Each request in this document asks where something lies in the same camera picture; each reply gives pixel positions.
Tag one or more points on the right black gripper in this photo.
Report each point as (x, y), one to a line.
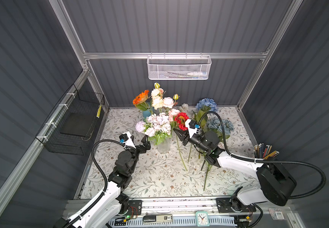
(186, 137)

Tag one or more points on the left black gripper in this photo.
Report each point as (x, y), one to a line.
(139, 147)

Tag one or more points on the red gerbera flower stem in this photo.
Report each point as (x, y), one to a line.
(180, 119)

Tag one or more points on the clear ribbed glass vase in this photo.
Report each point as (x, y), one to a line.
(164, 146)

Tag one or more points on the pink rose flower stem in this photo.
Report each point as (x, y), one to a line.
(168, 103)

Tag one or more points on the orange gerbera flower stem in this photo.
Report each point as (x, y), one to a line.
(141, 102)

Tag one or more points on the cream rose flower spray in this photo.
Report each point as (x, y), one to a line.
(157, 97)

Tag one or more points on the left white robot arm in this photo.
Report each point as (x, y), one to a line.
(110, 201)

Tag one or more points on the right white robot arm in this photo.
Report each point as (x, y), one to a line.
(274, 183)

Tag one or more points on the teal cylindrical vase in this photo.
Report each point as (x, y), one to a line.
(146, 114)

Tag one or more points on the lilac pink flower bunch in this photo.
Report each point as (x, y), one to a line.
(156, 127)

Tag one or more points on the light blue hydrangea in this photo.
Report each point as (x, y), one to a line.
(215, 125)

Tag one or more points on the floral patterned table mat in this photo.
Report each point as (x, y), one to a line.
(167, 175)

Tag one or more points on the dark blue hydrangea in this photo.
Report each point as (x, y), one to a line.
(207, 104)

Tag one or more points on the yellow tag on basket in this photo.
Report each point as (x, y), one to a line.
(99, 111)

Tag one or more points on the pink pencil cup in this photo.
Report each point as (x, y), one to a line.
(264, 151)

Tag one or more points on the small teal alarm clock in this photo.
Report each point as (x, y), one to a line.
(202, 219)

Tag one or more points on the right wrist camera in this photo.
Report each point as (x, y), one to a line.
(193, 127)

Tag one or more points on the silver black device on rail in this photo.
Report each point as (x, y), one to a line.
(161, 218)

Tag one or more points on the white wire mesh basket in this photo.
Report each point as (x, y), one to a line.
(185, 67)

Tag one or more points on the black wire mesh basket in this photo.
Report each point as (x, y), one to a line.
(73, 127)

